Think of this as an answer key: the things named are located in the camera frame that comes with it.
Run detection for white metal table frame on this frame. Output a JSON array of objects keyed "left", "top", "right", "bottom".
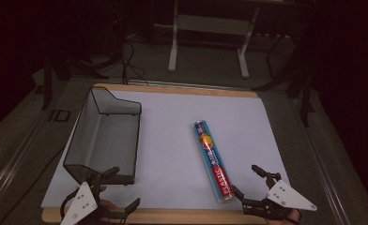
[{"left": 167, "top": 0, "right": 262, "bottom": 80}]

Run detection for black stand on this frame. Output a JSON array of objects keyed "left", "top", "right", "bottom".
[
  {"left": 253, "top": 62, "right": 316, "bottom": 128},
  {"left": 40, "top": 46, "right": 110, "bottom": 111}
]

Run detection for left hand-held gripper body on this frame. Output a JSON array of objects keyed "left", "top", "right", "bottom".
[{"left": 59, "top": 175, "right": 127, "bottom": 225}]

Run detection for black floor cables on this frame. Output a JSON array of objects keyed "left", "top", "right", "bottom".
[{"left": 119, "top": 39, "right": 149, "bottom": 86}]

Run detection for metal floor rail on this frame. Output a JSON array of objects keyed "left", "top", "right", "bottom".
[
  {"left": 289, "top": 97, "right": 354, "bottom": 225},
  {"left": 0, "top": 115, "right": 54, "bottom": 217}
]

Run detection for black floor socket frame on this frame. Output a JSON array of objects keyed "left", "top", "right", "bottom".
[{"left": 48, "top": 109, "right": 71, "bottom": 123}]

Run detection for person's right hand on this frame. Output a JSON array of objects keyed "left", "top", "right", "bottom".
[{"left": 265, "top": 208, "right": 302, "bottom": 225}]

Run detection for white table mat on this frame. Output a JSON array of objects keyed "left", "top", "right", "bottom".
[{"left": 40, "top": 89, "right": 291, "bottom": 211}]

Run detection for black wire mesh basket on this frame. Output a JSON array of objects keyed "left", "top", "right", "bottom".
[{"left": 62, "top": 86, "right": 143, "bottom": 186}]

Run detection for person's left hand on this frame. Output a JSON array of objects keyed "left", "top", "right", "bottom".
[{"left": 98, "top": 185, "right": 120, "bottom": 223}]

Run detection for blue and red plastic wrap roll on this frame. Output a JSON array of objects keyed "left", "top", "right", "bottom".
[{"left": 192, "top": 119, "right": 236, "bottom": 204}]

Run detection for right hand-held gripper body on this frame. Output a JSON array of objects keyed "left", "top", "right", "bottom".
[{"left": 241, "top": 172, "right": 318, "bottom": 222}]

